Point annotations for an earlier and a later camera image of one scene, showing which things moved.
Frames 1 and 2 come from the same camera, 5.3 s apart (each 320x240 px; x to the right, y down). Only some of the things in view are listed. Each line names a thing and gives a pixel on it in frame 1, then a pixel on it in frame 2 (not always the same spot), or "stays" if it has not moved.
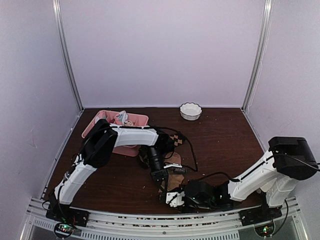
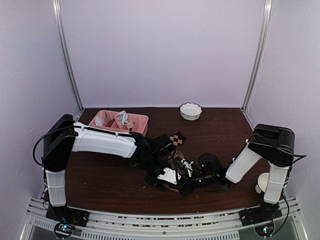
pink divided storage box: x=138 y=120 stays
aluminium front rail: x=104 y=225 stays
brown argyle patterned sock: x=175 y=139 stays
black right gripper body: x=210 y=206 -> x=208 y=181
